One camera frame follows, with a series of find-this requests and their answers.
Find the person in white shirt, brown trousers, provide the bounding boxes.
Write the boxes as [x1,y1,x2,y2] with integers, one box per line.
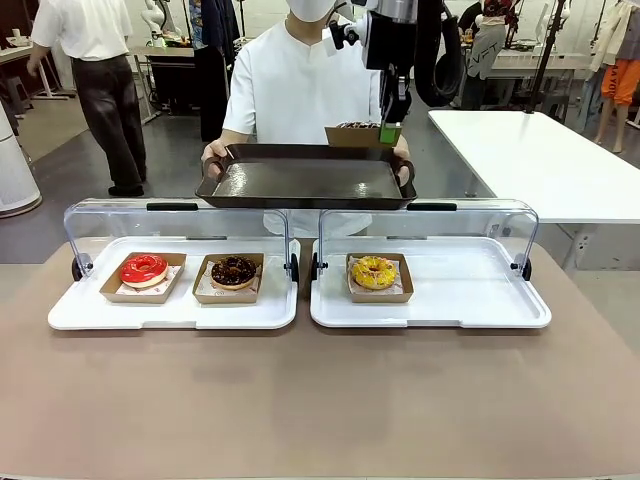
[26,0,149,198]

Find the person in white tunic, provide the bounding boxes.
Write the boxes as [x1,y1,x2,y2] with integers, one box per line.
[221,0,402,237]

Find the person's right forearm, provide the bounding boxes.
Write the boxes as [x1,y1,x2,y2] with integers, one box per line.
[221,126,252,152]

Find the white background desk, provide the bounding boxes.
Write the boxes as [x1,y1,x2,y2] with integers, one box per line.
[0,41,77,102]

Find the dark brown serving tray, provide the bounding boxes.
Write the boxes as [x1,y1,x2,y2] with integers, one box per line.
[194,143,419,211]

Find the white side table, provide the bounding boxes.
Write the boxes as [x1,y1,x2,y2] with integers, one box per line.
[428,109,640,225]

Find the black vertical pole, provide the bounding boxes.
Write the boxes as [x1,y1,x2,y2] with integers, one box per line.
[524,0,569,117]

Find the black equipment cart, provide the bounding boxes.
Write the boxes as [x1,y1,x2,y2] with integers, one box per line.
[146,46,200,115]

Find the clear hinged tray cover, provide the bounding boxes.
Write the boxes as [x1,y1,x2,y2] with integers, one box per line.
[311,199,541,283]
[63,197,301,284]

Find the red glazed donut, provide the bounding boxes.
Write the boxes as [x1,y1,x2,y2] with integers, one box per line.
[119,253,170,290]

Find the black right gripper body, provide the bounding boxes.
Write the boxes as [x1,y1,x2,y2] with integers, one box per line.
[364,11,417,71]

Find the cardboard box of red donut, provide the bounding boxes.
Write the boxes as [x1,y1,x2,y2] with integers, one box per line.
[99,251,188,306]

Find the black cable hose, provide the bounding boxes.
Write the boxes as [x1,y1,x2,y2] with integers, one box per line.
[413,0,467,109]

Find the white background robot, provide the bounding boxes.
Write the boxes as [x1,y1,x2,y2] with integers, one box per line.
[139,0,175,50]

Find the mannequin with orange shorts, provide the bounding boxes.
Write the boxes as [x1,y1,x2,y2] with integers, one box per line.
[588,0,640,154]

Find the long white workbench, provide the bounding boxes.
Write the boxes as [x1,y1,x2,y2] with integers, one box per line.
[491,46,607,110]

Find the cardboard box of yellow donut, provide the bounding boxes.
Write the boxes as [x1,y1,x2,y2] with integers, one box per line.
[345,252,415,305]

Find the white cylindrical air purifier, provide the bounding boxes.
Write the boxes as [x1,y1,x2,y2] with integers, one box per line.
[0,101,44,220]

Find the chocolate donut with nut bits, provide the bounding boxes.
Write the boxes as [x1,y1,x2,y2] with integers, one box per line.
[210,255,258,292]

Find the dark hanging clothes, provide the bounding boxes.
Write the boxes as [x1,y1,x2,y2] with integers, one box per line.
[187,0,242,144]

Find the printed paper under yellow donut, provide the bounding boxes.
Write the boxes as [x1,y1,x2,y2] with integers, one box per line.
[348,256,406,297]

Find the printed paper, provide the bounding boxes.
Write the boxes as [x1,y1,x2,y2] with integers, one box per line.
[116,263,183,297]
[348,256,406,297]
[199,260,262,297]

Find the cardboard box of striped donut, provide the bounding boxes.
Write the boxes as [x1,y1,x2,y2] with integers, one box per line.
[324,121,402,150]

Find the printed paper under red donut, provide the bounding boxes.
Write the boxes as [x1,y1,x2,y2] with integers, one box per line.
[116,263,183,297]

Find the yellow sprinkled donut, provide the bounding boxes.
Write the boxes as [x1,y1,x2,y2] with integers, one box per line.
[351,255,400,292]

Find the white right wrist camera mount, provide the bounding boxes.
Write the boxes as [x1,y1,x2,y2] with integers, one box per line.
[321,11,374,60]

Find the white display tray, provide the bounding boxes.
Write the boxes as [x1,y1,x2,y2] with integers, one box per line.
[48,235,301,331]
[309,235,553,330]

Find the person's right hand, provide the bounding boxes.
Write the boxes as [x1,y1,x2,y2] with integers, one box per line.
[200,138,237,178]

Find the cardboard box of nut donut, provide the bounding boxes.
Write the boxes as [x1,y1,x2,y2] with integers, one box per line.
[192,252,266,306]

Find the person's left hand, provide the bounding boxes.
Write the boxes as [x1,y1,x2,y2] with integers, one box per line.
[392,136,417,184]

